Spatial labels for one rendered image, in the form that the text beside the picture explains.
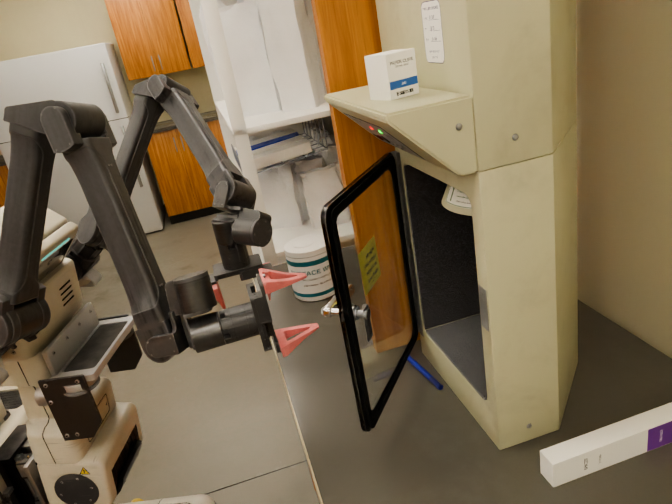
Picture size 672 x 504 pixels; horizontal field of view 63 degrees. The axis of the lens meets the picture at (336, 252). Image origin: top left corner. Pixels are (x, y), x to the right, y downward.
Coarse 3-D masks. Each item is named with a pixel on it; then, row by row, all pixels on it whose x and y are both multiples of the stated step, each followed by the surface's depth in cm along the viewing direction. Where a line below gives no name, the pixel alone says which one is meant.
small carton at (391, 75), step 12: (372, 60) 75; (384, 60) 73; (396, 60) 73; (408, 60) 74; (372, 72) 76; (384, 72) 74; (396, 72) 74; (408, 72) 75; (372, 84) 77; (384, 84) 75; (396, 84) 74; (408, 84) 75; (372, 96) 78; (384, 96) 76; (396, 96) 75
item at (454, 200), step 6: (450, 186) 88; (444, 192) 91; (450, 192) 87; (456, 192) 86; (462, 192) 85; (444, 198) 90; (450, 198) 87; (456, 198) 86; (462, 198) 85; (468, 198) 84; (444, 204) 89; (450, 204) 87; (456, 204) 86; (462, 204) 85; (468, 204) 84; (450, 210) 87; (456, 210) 86; (462, 210) 85; (468, 210) 84
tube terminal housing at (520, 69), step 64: (384, 0) 88; (448, 0) 68; (512, 0) 65; (448, 64) 72; (512, 64) 68; (512, 128) 71; (576, 128) 89; (512, 192) 74; (576, 192) 93; (512, 256) 77; (576, 256) 97; (512, 320) 81; (576, 320) 101; (448, 384) 106; (512, 384) 85
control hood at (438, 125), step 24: (336, 96) 89; (360, 96) 84; (408, 96) 76; (432, 96) 72; (456, 96) 69; (384, 120) 67; (408, 120) 67; (432, 120) 68; (456, 120) 68; (408, 144) 74; (432, 144) 69; (456, 144) 69; (456, 168) 71
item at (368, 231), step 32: (384, 192) 96; (352, 224) 84; (384, 224) 97; (352, 256) 84; (384, 256) 97; (352, 288) 84; (384, 288) 97; (384, 320) 97; (384, 352) 97; (384, 384) 98
